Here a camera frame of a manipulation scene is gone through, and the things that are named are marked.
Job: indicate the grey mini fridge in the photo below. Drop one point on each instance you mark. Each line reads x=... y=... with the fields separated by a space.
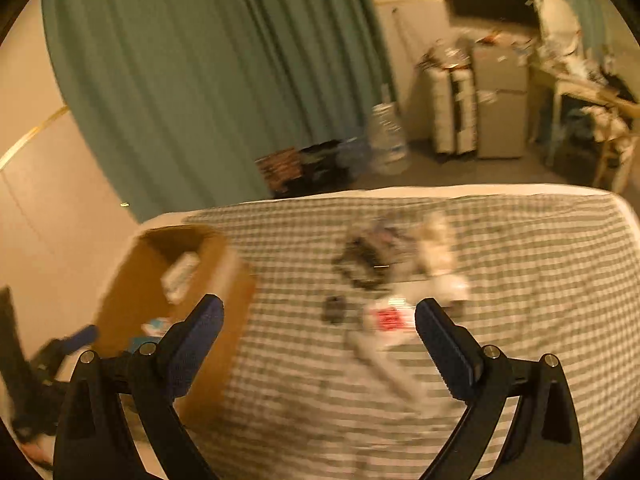
x=500 y=105

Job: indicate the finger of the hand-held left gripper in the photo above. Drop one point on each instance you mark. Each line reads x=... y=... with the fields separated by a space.
x=81 y=336

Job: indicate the small black item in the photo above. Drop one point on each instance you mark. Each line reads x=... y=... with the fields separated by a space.
x=333 y=310

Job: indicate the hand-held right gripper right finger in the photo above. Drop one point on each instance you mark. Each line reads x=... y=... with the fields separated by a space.
x=445 y=350

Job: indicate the white suitcase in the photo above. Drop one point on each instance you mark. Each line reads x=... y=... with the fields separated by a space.
x=454 y=110

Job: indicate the black storage box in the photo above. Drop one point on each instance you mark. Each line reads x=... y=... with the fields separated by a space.
x=322 y=162

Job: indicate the patterned brown box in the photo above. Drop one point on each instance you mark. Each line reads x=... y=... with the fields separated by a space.
x=279 y=170

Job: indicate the clear bag with red card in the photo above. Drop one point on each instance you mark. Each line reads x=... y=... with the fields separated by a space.
x=390 y=320

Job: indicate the large clear water bottle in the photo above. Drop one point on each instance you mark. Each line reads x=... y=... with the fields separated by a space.
x=389 y=137

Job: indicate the bunch of black clips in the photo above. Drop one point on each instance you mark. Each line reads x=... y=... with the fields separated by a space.
x=367 y=260

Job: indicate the blue plastic bag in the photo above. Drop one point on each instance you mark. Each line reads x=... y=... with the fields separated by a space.
x=356 y=155

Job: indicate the person's left hand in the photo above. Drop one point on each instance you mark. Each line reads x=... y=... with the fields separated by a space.
x=37 y=452

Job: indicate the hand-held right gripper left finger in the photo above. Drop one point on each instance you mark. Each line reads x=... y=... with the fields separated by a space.
x=197 y=340

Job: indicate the wooden chair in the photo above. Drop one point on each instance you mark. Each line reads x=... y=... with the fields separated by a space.
x=620 y=155

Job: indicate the white clothes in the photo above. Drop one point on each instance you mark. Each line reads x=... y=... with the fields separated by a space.
x=607 y=120

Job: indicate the cream dressing table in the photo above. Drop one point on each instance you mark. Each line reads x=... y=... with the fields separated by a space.
x=565 y=85

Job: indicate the wide green curtain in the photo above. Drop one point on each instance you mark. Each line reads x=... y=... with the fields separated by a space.
x=200 y=75

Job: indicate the brown cardboard box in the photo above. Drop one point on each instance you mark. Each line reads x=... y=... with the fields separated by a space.
x=215 y=280

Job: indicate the white oval mirror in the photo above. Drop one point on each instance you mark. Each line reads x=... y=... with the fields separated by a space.
x=557 y=22

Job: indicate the grey checked blanket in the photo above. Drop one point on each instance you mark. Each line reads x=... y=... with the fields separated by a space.
x=525 y=270

